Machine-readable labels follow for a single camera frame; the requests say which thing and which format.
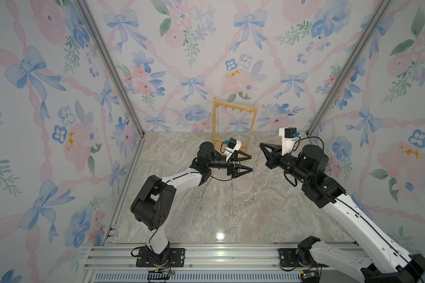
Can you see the aluminium corner post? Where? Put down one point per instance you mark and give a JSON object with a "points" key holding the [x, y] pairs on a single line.
{"points": [[92, 27], [363, 40]]}

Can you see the right aluminium corner post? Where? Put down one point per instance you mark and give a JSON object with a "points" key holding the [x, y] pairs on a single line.
{"points": [[363, 40]]}

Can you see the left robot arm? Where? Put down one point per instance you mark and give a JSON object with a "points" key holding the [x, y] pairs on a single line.
{"points": [[153, 203]]}

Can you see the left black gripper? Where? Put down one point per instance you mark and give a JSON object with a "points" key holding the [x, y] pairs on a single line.
{"points": [[231, 171]]}

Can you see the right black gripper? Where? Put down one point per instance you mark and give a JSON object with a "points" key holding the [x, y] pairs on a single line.
{"points": [[273, 157]]}

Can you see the wooden jewelry display stand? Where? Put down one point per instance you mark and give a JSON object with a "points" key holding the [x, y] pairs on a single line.
{"points": [[244, 124]]}

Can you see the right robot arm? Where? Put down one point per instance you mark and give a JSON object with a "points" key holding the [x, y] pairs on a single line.
{"points": [[385, 262]]}

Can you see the left aluminium corner post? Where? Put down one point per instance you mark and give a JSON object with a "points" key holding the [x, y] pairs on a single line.
{"points": [[92, 27]]}

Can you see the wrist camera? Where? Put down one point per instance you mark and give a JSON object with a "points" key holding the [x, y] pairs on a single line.
{"points": [[231, 146], [290, 136]]}

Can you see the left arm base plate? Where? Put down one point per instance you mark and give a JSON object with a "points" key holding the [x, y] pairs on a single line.
{"points": [[170, 257]]}

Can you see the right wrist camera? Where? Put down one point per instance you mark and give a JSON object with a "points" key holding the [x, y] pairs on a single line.
{"points": [[290, 136]]}

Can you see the aluminium mounting rail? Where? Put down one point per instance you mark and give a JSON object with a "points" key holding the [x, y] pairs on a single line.
{"points": [[205, 263]]}

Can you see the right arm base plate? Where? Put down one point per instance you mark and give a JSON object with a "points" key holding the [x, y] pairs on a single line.
{"points": [[289, 260]]}

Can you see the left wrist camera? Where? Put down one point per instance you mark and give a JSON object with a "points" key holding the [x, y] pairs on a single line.
{"points": [[231, 146]]}

